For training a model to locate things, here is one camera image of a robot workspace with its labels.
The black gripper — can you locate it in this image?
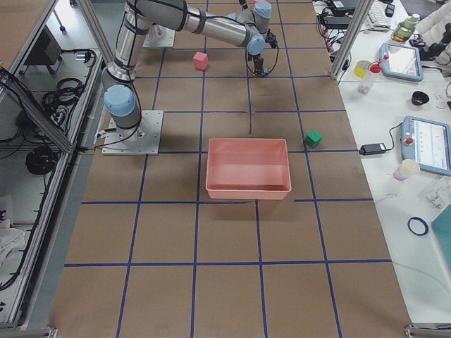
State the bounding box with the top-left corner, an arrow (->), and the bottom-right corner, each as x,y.
254,56 -> 264,77

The pink cube centre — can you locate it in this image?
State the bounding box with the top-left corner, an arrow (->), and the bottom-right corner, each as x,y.
192,51 -> 209,70

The green cube near bin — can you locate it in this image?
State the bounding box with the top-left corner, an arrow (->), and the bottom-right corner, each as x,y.
304,130 -> 323,148

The pink plastic bin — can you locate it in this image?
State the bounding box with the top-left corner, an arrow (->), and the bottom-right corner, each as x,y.
206,138 -> 292,200

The yellow tape roll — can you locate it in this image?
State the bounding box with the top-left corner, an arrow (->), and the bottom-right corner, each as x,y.
353,60 -> 371,79

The red cap squeeze bottle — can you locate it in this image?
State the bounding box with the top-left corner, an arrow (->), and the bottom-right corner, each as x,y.
357,61 -> 381,94

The black power adapter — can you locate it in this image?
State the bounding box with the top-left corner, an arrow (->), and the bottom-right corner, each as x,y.
359,143 -> 388,156

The teach pendant far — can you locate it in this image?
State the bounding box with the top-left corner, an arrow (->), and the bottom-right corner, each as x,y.
379,42 -> 424,82

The teach pendant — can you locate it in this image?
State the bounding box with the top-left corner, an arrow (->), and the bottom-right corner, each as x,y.
379,42 -> 424,82
400,115 -> 450,176

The teach pendant near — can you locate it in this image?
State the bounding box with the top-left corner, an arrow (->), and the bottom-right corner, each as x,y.
400,115 -> 450,176

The aluminium frame post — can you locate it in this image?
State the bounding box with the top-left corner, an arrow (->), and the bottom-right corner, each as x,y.
328,0 -> 373,80

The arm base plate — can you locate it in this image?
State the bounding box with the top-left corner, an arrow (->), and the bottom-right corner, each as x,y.
101,110 -> 163,156
143,25 -> 175,49

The blue tape ring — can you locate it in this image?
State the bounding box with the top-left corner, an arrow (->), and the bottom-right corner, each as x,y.
407,217 -> 429,237

